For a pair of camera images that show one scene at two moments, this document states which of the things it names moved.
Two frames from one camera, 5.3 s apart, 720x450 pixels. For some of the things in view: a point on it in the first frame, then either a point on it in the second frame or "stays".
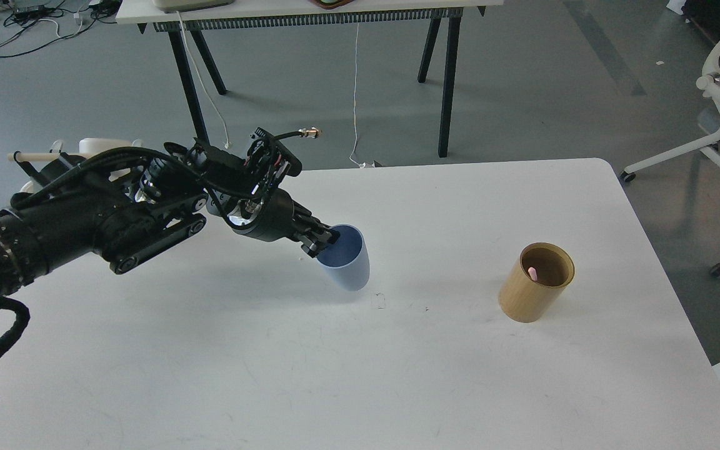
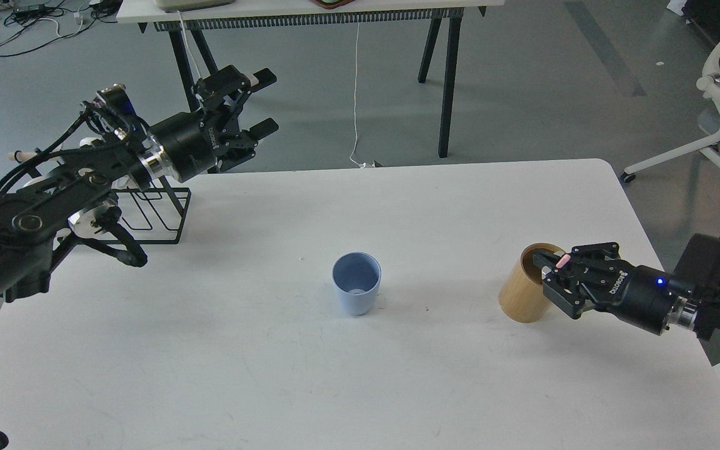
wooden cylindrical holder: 535,282 stays
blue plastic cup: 347,260 → 357,275
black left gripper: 273,217 → 202,142
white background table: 255,14 stays
